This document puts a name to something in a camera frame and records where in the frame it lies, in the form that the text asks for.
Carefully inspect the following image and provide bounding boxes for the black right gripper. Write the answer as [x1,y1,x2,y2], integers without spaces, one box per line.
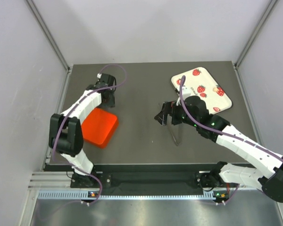
[155,100,200,128]

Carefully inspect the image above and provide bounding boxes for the metal tweezers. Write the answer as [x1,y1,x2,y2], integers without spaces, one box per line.
[159,102,183,146]

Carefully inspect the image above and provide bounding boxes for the orange box lid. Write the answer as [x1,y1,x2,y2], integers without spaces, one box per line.
[81,108,119,149]

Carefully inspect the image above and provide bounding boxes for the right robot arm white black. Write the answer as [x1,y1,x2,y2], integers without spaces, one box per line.
[154,96,283,203]

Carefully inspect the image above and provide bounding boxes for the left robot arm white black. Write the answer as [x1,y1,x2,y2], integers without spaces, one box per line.
[49,73,117,188]

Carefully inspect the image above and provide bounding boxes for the white strawberry tray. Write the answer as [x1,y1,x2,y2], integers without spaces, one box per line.
[171,67,233,114]

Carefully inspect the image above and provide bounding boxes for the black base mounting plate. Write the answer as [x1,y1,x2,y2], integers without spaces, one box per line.
[70,164,225,196]

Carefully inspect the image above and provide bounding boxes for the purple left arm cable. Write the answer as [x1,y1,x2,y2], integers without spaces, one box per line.
[50,64,128,208]

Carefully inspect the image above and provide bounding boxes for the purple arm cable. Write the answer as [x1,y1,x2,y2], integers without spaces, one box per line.
[50,64,128,208]
[179,75,283,204]

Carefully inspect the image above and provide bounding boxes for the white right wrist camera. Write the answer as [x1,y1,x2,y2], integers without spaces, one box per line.
[178,86,192,100]

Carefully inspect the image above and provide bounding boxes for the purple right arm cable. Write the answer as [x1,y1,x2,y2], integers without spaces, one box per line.
[179,75,283,204]

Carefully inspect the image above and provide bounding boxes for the aluminium rail frame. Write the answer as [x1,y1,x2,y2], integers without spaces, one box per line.
[19,165,283,226]

